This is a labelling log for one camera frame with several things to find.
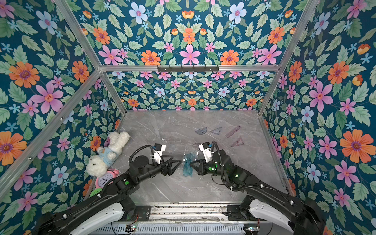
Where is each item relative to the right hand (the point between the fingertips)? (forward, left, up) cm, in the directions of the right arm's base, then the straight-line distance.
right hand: (191, 161), depth 71 cm
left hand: (+1, +7, 0) cm, 7 cm away
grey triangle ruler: (+35, -16, -20) cm, 43 cm away
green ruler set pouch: (+2, +2, 0) cm, 3 cm away
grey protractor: (+34, -4, -20) cm, 40 cm away
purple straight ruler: (+35, -28, -20) cm, 49 cm away
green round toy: (-12, +51, -15) cm, 55 cm away
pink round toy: (-5, +53, -17) cm, 55 cm away
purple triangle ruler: (+25, -31, -20) cm, 45 cm away
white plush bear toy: (+1, +55, -11) cm, 56 cm away
